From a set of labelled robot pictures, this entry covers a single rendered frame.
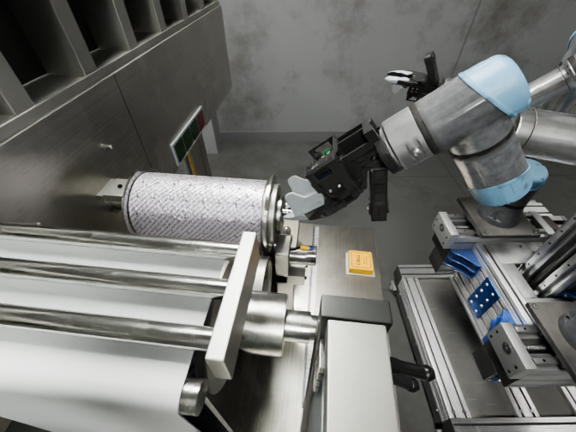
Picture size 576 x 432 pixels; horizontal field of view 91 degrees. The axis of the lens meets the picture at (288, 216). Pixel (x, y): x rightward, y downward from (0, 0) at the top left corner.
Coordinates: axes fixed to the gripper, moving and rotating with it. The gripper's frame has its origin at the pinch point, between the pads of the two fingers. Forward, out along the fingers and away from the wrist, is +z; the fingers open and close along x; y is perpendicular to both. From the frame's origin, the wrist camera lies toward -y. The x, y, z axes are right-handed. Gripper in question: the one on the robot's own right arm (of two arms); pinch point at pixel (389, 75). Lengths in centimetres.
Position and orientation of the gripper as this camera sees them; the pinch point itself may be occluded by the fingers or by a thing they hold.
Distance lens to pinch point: 130.7
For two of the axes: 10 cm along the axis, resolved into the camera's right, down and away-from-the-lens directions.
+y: 0.6, 6.2, 7.9
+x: 4.2, -7.3, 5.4
